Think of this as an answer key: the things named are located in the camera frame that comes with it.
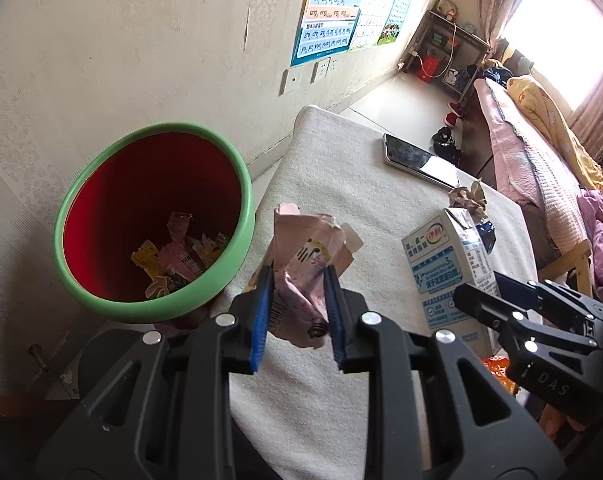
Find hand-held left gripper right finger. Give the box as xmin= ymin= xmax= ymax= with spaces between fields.
xmin=324 ymin=264 xmax=567 ymax=480

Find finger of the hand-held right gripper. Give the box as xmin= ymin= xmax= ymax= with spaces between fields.
xmin=453 ymin=284 xmax=599 ymax=357
xmin=493 ymin=272 xmax=603 ymax=322

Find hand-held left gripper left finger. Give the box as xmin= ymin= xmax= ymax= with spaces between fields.
xmin=36 ymin=262 xmax=277 ymax=480

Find white blue milk carton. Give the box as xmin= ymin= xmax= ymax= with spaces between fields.
xmin=401 ymin=208 xmax=500 ymax=357

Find orange snack bag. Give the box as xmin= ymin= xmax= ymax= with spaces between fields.
xmin=481 ymin=354 xmax=519 ymax=397

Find pink cartoon packet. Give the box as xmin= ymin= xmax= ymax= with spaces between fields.
xmin=272 ymin=203 xmax=365 ymax=349

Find dark foil wrapper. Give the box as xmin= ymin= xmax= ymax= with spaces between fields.
xmin=473 ymin=219 xmax=497 ymax=256

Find pink plastic wrapper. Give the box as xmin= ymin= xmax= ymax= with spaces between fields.
xmin=157 ymin=211 xmax=208 ymax=281

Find brown paper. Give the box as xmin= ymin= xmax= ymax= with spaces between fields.
xmin=448 ymin=180 xmax=489 ymax=221

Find yellow snack wrapper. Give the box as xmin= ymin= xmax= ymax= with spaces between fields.
xmin=131 ymin=241 xmax=168 ymax=281

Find red bin green rim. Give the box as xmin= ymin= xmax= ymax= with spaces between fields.
xmin=54 ymin=121 xmax=254 ymax=325

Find person's right hand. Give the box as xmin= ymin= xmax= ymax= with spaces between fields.
xmin=539 ymin=402 xmax=589 ymax=436

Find purple blanket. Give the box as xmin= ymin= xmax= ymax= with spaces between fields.
xmin=575 ymin=189 xmax=603 ymax=307

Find bed pink sheet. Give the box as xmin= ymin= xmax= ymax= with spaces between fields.
xmin=474 ymin=77 xmax=603 ymax=272

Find smartphone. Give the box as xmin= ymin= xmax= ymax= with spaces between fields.
xmin=384 ymin=133 xmax=462 ymax=190

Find black shoes pair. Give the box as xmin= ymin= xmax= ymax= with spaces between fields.
xmin=431 ymin=127 xmax=463 ymax=164

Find yellow quilt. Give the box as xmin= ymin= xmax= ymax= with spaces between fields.
xmin=506 ymin=75 xmax=603 ymax=194

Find dark blue clothes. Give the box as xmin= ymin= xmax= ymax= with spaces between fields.
xmin=454 ymin=61 xmax=503 ymax=87

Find red bucket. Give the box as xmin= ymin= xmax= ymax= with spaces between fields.
xmin=415 ymin=55 xmax=440 ymax=82

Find window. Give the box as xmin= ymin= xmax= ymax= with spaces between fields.
xmin=501 ymin=0 xmax=603 ymax=111

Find metal shelf rack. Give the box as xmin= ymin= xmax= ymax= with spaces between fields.
xmin=410 ymin=0 xmax=493 ymax=97

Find wooden frame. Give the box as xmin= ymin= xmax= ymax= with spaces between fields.
xmin=538 ymin=239 xmax=595 ymax=297

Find large white wall plate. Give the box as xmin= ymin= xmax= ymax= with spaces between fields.
xmin=280 ymin=67 xmax=305 ymax=96

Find white cable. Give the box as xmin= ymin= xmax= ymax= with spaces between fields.
xmin=414 ymin=22 xmax=457 ymax=79

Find blue striped wall poster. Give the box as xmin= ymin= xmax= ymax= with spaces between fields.
xmin=290 ymin=0 xmax=365 ymax=68

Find teal chart wall poster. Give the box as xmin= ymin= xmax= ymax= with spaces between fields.
xmin=376 ymin=0 xmax=423 ymax=46

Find white chart wall poster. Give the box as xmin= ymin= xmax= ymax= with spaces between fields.
xmin=349 ymin=0 xmax=407 ymax=54

